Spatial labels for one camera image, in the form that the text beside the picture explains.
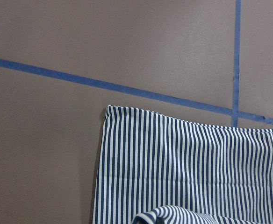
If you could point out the navy white striped polo shirt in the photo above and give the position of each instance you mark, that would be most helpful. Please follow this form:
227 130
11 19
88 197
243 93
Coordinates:
158 168

